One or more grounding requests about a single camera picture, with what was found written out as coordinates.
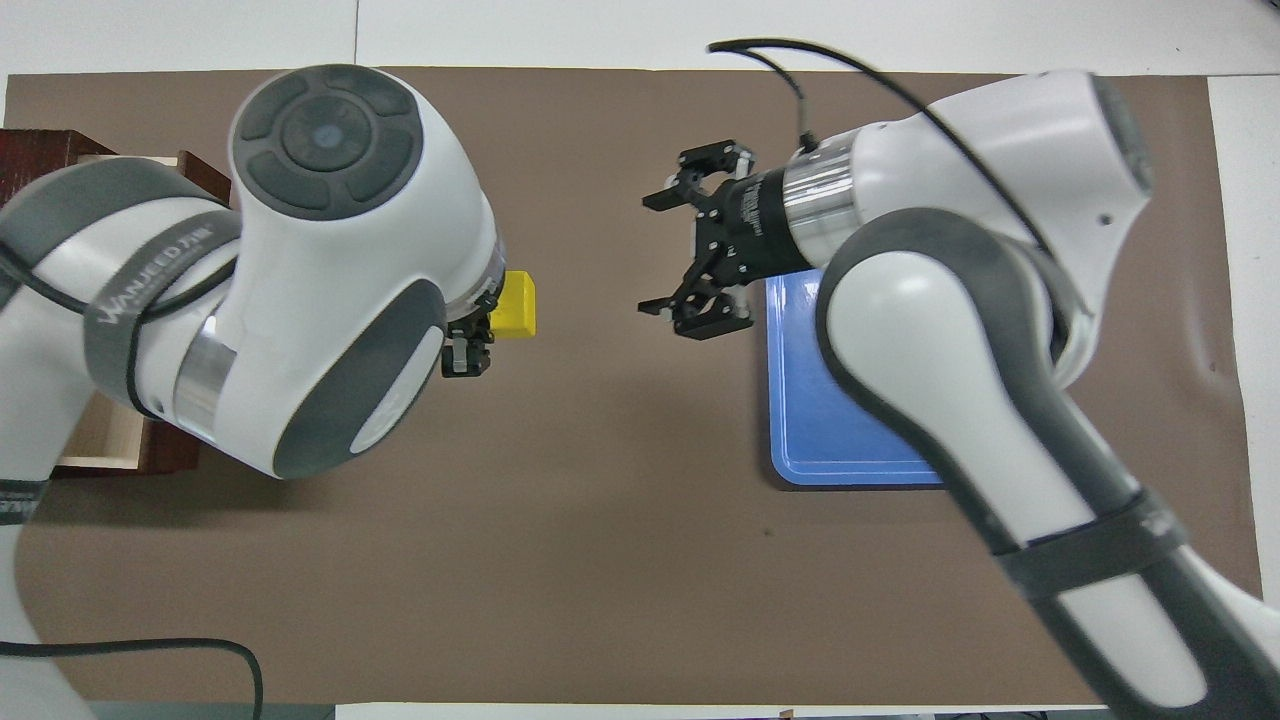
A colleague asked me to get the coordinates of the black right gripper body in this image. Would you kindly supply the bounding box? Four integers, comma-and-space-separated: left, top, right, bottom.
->
699, 164, 812, 287

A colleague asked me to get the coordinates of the yellow block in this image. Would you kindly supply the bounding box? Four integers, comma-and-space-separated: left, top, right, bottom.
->
489, 269, 539, 342

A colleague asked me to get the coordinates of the blue plastic tray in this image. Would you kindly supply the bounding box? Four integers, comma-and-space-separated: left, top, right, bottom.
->
765, 270, 947, 490

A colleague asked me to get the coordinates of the brown table mat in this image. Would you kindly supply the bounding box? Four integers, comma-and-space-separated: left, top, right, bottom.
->
4, 67, 1264, 706

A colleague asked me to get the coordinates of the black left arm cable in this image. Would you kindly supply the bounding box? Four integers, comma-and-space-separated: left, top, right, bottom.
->
0, 225, 265, 720

